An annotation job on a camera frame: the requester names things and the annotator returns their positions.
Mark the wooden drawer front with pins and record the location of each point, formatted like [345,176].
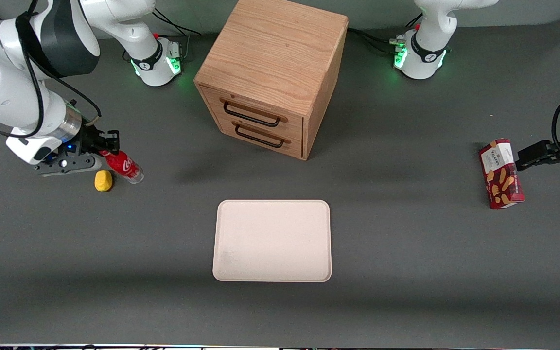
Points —
[289,127]
[295,147]

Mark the beige rectangular tray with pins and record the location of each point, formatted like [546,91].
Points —
[272,240]

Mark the wooden two-drawer cabinet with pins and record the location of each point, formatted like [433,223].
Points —
[275,48]

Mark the red biscuit box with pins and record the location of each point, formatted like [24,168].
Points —
[501,175]

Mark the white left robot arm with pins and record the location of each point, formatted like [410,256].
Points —
[430,19]

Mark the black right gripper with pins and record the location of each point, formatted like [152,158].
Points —
[90,139]

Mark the yellow toy lemon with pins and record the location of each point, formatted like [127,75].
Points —
[103,181]

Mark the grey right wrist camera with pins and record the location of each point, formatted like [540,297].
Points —
[63,165]

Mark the red coke bottle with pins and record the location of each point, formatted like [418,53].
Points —
[127,167]

